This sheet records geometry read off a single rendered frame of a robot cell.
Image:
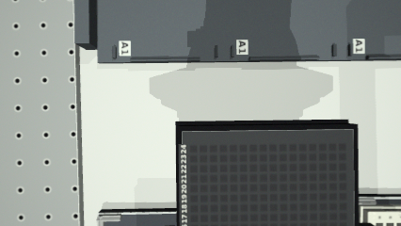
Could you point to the grey perforated base plate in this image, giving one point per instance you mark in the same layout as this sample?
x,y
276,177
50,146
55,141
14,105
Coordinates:
x,y
38,147

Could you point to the black well plate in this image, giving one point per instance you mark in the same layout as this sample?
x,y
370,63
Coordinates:
x,y
267,173

